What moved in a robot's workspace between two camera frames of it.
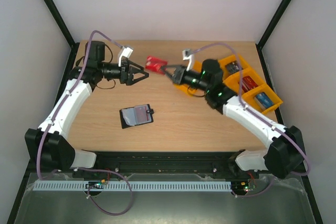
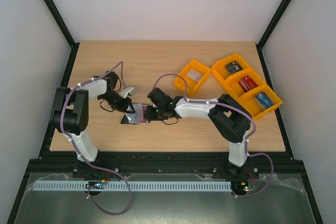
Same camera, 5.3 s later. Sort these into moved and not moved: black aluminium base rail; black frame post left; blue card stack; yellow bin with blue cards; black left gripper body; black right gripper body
Moved: black right gripper body; black left gripper body
Not moved: black aluminium base rail; black frame post left; yellow bin with blue cards; blue card stack
